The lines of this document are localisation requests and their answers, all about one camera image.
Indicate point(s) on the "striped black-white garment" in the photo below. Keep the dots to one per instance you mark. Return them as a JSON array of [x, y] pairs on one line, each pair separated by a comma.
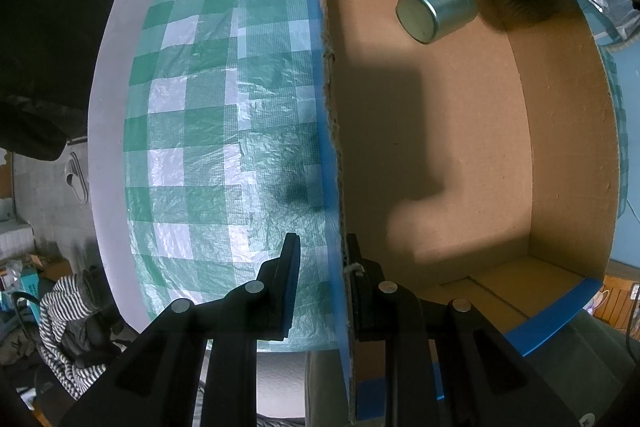
[[65, 332]]

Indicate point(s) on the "large-check green plastic tablecloth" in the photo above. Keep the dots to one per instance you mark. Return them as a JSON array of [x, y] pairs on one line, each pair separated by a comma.
[[210, 107]]

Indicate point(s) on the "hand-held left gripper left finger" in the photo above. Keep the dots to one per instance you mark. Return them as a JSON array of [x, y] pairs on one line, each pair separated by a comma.
[[292, 289]]

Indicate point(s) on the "wooden slatted furniture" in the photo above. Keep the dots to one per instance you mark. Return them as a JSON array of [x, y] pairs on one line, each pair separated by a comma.
[[620, 302]]

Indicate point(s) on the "blue-edged cardboard box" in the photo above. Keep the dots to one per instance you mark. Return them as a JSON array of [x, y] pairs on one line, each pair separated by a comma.
[[450, 132]]

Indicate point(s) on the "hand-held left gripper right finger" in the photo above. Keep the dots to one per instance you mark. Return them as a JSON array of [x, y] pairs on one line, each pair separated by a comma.
[[358, 302]]

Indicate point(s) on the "white slippers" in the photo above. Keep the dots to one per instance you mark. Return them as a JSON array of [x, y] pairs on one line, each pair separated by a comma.
[[76, 179]]

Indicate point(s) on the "dark cloth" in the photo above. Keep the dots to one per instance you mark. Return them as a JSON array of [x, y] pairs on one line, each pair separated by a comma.
[[45, 32]]

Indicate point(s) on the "silver metal can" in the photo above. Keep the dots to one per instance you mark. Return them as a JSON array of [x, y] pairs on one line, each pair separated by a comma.
[[440, 9]]

